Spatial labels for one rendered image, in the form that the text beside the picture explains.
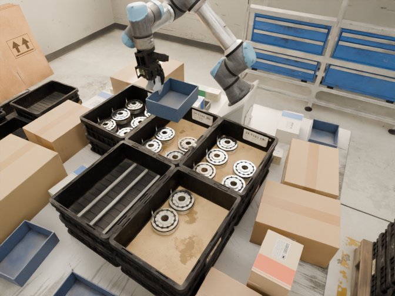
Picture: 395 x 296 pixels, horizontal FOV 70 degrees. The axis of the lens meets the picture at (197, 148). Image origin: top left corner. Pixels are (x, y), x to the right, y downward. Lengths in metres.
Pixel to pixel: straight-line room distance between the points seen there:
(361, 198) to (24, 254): 2.26
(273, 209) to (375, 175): 1.78
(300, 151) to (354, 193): 1.24
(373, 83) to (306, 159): 1.87
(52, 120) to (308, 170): 1.30
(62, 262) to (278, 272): 0.81
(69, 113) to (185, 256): 1.03
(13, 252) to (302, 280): 1.13
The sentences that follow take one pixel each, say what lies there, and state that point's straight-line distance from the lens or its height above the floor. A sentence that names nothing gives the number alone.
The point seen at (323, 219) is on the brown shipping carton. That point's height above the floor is 0.86.
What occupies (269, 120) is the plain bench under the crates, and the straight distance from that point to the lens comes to 1.84.
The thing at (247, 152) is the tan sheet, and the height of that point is 0.83.
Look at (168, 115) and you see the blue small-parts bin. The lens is 1.17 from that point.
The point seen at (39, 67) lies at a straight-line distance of 4.01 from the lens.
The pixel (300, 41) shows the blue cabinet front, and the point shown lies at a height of 0.69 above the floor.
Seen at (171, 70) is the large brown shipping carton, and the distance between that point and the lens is 1.89.
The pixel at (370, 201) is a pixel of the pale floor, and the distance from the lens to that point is 2.60.
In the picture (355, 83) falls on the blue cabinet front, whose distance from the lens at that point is 3.16.
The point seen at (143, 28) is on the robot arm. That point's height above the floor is 1.40.
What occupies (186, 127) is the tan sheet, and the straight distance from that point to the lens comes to 1.51.
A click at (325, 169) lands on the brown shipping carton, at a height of 0.86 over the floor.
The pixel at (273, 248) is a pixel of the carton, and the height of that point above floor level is 0.92.
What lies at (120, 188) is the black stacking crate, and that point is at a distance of 1.25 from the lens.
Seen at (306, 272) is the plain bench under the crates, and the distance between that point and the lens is 1.25.
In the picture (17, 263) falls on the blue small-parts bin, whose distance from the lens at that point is 1.36.
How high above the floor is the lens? 1.78
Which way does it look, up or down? 43 degrees down
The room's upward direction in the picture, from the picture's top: 1 degrees clockwise
